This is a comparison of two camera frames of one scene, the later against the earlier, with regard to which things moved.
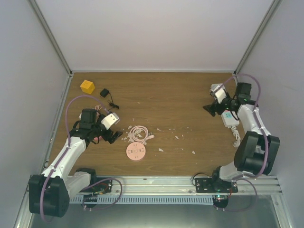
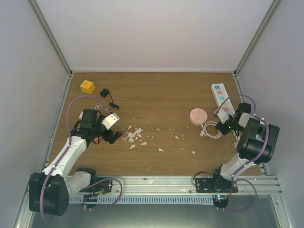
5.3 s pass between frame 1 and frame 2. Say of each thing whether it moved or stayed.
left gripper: stayed
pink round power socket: moved
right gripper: moved
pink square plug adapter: stayed
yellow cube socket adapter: stayed
